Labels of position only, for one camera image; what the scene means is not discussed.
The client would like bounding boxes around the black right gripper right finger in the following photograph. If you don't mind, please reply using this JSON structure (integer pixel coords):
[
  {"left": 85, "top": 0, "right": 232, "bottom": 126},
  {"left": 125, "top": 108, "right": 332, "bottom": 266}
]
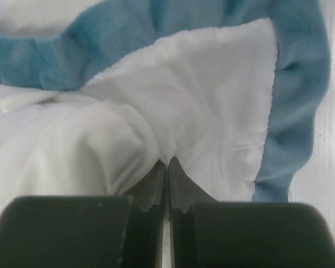
[{"left": 167, "top": 158, "right": 335, "bottom": 267}]

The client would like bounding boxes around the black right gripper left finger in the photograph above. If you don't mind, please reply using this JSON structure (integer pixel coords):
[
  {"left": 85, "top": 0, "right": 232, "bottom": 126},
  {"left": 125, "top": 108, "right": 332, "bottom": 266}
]
[{"left": 0, "top": 162, "right": 165, "bottom": 267}]

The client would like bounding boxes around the white pillow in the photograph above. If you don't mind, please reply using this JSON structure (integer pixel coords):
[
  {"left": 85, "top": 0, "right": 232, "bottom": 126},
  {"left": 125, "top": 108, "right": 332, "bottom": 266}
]
[{"left": 0, "top": 91, "right": 158, "bottom": 204}]

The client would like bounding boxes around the white pillowcase with blue ruffle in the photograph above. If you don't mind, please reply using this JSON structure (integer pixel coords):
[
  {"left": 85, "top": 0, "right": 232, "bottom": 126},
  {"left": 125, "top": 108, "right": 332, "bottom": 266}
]
[{"left": 0, "top": 1, "right": 330, "bottom": 202}]

